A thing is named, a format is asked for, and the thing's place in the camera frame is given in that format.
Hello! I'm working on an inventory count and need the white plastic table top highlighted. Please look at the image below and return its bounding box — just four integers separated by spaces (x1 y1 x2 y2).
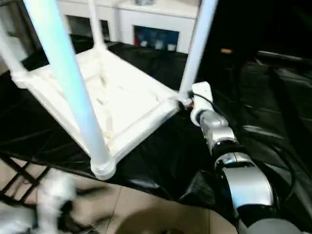
11 47 183 181

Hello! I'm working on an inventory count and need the white sideboard cabinet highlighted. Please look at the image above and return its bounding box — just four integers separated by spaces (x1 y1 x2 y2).
57 0 198 53

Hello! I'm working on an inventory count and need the black draped furniture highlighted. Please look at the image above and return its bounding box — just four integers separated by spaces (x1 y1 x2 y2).
195 0 312 66

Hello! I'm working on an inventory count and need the white plastic table leg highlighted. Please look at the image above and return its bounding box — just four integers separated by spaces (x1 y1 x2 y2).
88 0 108 54
0 23 29 84
23 0 117 181
178 0 219 103

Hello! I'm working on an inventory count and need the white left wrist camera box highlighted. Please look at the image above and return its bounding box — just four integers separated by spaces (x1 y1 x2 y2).
36 170 78 231

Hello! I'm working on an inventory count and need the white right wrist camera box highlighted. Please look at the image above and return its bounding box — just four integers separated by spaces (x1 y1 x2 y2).
190 82 215 127

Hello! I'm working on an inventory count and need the black plastic mat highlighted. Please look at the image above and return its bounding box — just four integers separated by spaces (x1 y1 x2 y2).
0 34 312 232

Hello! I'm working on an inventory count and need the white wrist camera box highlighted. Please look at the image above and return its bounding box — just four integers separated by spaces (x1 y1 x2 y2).
190 82 215 127
36 170 78 231

